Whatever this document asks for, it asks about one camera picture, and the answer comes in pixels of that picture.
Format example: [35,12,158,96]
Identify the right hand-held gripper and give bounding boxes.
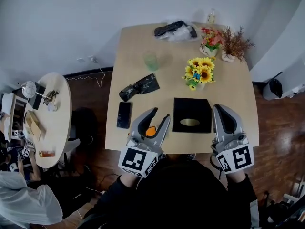
[210,104,254,175]

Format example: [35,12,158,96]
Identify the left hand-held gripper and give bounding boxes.
[118,107,171,178]

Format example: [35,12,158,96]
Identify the orange plastic piece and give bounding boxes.
[145,125,157,137]

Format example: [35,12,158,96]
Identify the black box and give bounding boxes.
[172,97,213,134]

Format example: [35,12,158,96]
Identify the person's left forearm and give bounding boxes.
[104,172,142,201]

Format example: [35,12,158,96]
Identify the person's right forearm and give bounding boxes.
[225,170,257,203]

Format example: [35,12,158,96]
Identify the black smartphone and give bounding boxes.
[116,101,132,130]

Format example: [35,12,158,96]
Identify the crumpled black plastic bag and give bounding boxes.
[118,73,161,100]

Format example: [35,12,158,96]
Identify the potted sunflower bouquet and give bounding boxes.
[182,56,216,92]

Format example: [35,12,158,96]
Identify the grey bin with black bag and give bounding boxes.
[262,78,285,101]

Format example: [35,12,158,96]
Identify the green glass cup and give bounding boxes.
[142,51,159,72]

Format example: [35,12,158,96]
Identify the black chair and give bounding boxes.
[71,107,99,148]

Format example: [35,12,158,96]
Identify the person's black clothing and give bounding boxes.
[94,157,259,229]

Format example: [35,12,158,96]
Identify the white cabinet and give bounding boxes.
[282,80,305,98]

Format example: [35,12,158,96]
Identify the grey chair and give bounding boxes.
[62,137,81,174]

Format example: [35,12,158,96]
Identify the potted brown dried plant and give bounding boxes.
[220,26,256,64]

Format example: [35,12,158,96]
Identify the potted pink flowers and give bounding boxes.
[199,27,224,58]

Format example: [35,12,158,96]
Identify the round white side table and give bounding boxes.
[23,72,72,169]

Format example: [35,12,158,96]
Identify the clear plastic bag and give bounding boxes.
[154,20,201,43]

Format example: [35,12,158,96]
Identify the long black remote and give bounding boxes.
[154,20,188,37]

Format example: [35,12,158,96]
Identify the bunch of keys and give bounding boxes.
[43,90,60,105]

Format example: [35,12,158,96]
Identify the clear plastic bottle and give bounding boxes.
[207,7,216,24]

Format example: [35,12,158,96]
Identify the open wooden box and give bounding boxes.
[24,110,47,142]

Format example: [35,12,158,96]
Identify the black notebook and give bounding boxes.
[31,82,47,111]

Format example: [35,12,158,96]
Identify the white globe desk lamp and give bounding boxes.
[20,80,47,100]

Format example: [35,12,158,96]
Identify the white storage rack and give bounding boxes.
[0,92,27,143]

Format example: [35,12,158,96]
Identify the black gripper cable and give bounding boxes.
[209,152,224,182]

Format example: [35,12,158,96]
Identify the white charger cable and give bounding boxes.
[65,60,106,88]

